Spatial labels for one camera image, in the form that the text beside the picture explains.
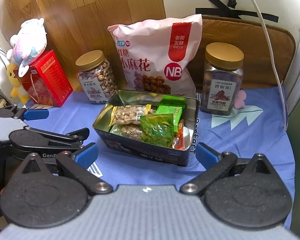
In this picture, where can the clear seed packet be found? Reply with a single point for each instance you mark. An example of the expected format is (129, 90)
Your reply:
(130, 131)

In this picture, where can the bright green snack packet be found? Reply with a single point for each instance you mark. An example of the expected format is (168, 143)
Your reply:
(170, 115)

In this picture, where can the blue printed cloth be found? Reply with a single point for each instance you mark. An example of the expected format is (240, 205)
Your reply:
(240, 135)

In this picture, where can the dark metal tin box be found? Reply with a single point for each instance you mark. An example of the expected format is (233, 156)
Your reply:
(145, 152)

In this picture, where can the yellow-edged nut packet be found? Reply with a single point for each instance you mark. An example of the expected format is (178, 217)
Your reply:
(130, 113)

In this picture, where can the gold-lid jar of dark nuts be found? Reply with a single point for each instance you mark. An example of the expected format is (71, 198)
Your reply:
(222, 87)

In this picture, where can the red gift box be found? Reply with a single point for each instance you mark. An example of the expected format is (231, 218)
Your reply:
(47, 80)

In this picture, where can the wooden board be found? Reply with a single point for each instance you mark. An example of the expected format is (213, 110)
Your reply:
(90, 12)

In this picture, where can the large pink snack bag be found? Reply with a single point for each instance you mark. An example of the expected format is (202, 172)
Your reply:
(150, 52)

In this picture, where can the yellow plush duck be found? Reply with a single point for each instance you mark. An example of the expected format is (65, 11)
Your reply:
(15, 85)

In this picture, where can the red snack packet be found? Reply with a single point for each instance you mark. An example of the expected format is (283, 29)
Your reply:
(179, 137)

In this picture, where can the gold-lid jar of pale nuts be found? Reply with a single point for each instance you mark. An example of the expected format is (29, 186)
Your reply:
(96, 80)

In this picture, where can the brown cushion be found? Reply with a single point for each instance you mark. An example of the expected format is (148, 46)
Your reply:
(260, 52)

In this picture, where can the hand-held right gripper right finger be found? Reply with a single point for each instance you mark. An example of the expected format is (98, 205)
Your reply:
(208, 156)

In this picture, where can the black tape strips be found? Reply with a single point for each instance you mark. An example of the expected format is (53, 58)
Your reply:
(230, 10)

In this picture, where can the green pickled vegetable packet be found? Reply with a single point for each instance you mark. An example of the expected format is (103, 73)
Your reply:
(156, 130)

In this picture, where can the pink and white plush toy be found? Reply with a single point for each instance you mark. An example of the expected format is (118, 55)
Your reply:
(28, 45)

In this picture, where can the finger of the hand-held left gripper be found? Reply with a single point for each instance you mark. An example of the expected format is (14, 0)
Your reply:
(65, 137)
(36, 114)

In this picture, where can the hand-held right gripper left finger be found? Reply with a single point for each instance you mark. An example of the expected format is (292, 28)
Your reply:
(86, 156)

